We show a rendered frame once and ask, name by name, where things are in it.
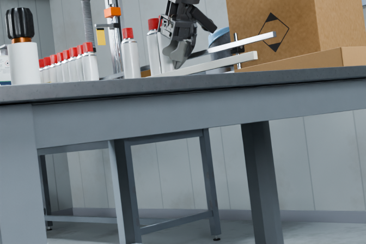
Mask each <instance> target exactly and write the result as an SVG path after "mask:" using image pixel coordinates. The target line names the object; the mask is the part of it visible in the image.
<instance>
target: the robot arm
mask: <svg viewBox="0 0 366 244"><path fill-rule="evenodd" d="M199 1H200V0H167V4H166V9H165V13H164V14H161V15H160V20H159V24H158V30H157V32H160V33H161V34H162V35H164V36H165V37H167V38H168V39H170V43H169V45H168V46H166V47H164V48H163V50H162V54H163V55H165V56H168V57H169V58H170V59H171V60H173V65H174V69H176V70H177V69H179V68H180V67H181V66H182V65H183V63H184V62H185V61H186V60H187V58H188V57H189V56H190V55H191V53H192V51H193V49H194V47H195V44H196V37H197V27H198V26H197V23H198V24H199V25H201V28H202V29H203V30H204V31H209V32H210V33H211V34H210V35H209V37H208V40H209V48H213V47H216V46H220V45H224V44H228V43H231V40H230V31H229V27H224V28H221V29H218V30H216V29H217V26H216V25H215V24H214V22H213V20H212V19H209V18H208V17H206V16H205V15H204V14H203V13H202V12H201V11H200V10H199V9H198V8H197V7H195V6H194V5H193V4H199ZM161 19H163V20H162V26H161V28H160V24H161ZM184 40H186V41H184ZM210 56H211V61H214V60H219V59H223V58H227V57H232V56H233V54H231V53H230V50H224V51H220V52H216V53H212V54H210Z"/></svg>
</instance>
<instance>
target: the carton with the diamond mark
mask: <svg viewBox="0 0 366 244"><path fill-rule="evenodd" d="M226 5H227V14H228V22H229V31H230V40H231V42H234V35H233V34H234V33H237V34H238V39H239V40H242V39H247V38H250V37H253V36H257V35H261V34H265V33H269V32H276V36H277V37H275V38H270V39H266V40H263V41H258V42H254V43H251V44H248V45H244V47H245V52H244V53H247V52H252V51H257V56H258V59H256V60H251V61H248V62H244V63H241V65H242V68H247V67H250V66H255V65H260V64H265V63H270V62H275V61H278V60H283V59H288V58H292V57H297V56H302V55H305V54H310V53H315V52H320V51H325V50H330V49H333V48H338V47H359V46H366V31H365V23H364V15H363V7H362V0H226ZM241 54H243V53H241Z"/></svg>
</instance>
